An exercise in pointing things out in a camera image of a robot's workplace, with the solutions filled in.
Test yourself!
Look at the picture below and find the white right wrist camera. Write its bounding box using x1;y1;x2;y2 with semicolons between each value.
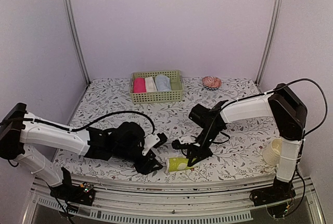
172;136;196;150

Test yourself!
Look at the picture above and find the green perforated plastic basket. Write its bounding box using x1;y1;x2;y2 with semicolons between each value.
130;70;184;104

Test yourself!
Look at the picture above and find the light blue towel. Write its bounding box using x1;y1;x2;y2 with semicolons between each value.
155;74;171;92

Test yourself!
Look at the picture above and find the pink rolled towel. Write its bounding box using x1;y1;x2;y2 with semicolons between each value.
133;77;146;93

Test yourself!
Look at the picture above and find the green white small packet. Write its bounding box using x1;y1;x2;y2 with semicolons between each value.
165;156;200;174

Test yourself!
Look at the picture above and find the cream ribbed mug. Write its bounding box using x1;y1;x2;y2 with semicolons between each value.
262;139;282;167

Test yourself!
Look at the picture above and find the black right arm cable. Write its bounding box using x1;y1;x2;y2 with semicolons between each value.
275;78;327;139

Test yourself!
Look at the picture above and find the right aluminium frame post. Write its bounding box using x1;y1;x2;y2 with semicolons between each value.
255;0;283;86

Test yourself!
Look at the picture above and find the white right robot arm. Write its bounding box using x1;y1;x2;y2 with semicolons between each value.
183;83;308;206

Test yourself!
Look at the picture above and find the left aluminium frame post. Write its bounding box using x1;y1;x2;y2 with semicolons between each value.
63;0;91;85

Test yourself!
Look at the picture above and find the aluminium front rail base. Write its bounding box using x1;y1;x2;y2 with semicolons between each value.
23;176;326;223

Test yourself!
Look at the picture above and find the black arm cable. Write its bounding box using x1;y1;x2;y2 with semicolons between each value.
275;78;327;139
25;110;156;136

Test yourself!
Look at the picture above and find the aluminium frame post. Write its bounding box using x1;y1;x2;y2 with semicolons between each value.
255;0;283;86
63;0;91;85

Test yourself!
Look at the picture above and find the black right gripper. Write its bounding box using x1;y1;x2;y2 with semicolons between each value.
186;127;222;167

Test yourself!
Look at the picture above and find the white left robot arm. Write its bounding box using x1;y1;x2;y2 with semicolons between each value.
1;103;168;206

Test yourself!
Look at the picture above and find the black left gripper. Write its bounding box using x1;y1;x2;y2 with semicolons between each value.
113;146;163;176

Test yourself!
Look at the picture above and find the blue patterned bowl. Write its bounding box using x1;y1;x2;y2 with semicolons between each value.
204;85;220;91

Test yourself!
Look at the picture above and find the cream rolled towel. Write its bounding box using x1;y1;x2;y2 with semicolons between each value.
145;77;157;93

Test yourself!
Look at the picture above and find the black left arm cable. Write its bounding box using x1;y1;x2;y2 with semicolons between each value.
25;110;156;136

